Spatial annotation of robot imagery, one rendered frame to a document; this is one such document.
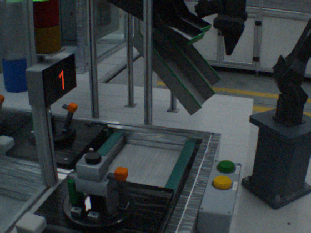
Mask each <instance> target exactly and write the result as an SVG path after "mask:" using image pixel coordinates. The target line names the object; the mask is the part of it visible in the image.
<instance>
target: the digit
mask: <svg viewBox="0 0 311 233"><path fill-rule="evenodd" d="M54 71H55V81H56V96H57V98H58V97H59V96H61V95H62V94H63V93H65V92H66V91H68V90H69V89H68V77H67V74H68V72H67V61H65V62H64V63H62V64H60V65H59V66H57V67H55V68H54Z"/></svg>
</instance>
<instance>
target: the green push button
mask: <svg viewBox="0 0 311 233"><path fill-rule="evenodd" d="M234 168H235V165H234V163H233V162H232V161H229V160H223V161H221V162H220V163H219V164H218V169H219V170H220V171H222V172H225V173H227V172H230V171H233V170H234Z"/></svg>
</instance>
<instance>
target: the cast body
mask: <svg viewBox="0 0 311 233"><path fill-rule="evenodd" d="M76 170H77V174H70V176H69V179H73V180H75V185H76V191H79V192H82V193H87V194H93V195H99V196H103V197H108V196H109V194H110V193H111V191H112V190H113V188H114V187H115V185H116V181H115V180H111V179H107V175H108V174H109V173H114V172H113V171H109V170H108V157H107V156H101V154H100V153H98V152H90V153H87V154H84V155H83V157H82V158H81V159H80V160H79V161H78V162H77V163H76Z"/></svg>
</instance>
